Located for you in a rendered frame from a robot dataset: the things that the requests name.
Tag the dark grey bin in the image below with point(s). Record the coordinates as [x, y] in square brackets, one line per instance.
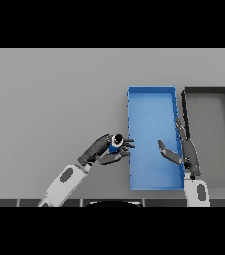
[214, 132]

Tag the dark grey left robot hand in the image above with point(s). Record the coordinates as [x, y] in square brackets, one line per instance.
[96, 150]

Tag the blue pipe with dark end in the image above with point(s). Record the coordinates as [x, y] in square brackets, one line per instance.
[116, 143]

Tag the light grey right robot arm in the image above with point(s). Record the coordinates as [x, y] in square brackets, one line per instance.
[197, 193]

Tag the blue bin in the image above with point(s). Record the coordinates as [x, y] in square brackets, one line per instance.
[154, 137]

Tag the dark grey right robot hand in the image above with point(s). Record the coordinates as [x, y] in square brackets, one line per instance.
[190, 156]

